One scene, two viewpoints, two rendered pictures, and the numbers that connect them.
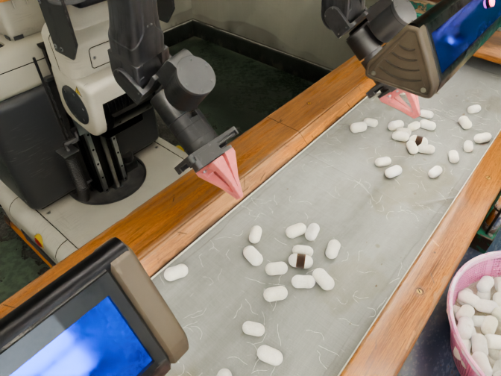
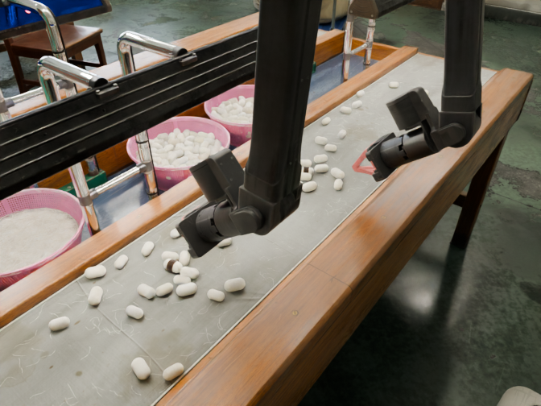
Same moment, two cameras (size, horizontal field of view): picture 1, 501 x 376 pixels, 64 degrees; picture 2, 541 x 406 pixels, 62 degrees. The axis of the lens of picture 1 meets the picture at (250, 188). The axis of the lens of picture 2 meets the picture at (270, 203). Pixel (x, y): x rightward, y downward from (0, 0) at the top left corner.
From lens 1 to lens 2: 1.30 m
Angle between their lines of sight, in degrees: 98
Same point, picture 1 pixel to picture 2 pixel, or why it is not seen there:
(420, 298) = (240, 151)
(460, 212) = (185, 190)
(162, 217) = (408, 184)
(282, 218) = (319, 200)
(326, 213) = not seen: hidden behind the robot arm
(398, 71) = not seen: hidden behind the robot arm
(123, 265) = not seen: outside the picture
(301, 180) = (304, 228)
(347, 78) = (224, 379)
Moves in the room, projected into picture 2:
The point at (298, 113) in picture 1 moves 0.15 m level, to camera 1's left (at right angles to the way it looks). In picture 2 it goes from (309, 293) to (396, 292)
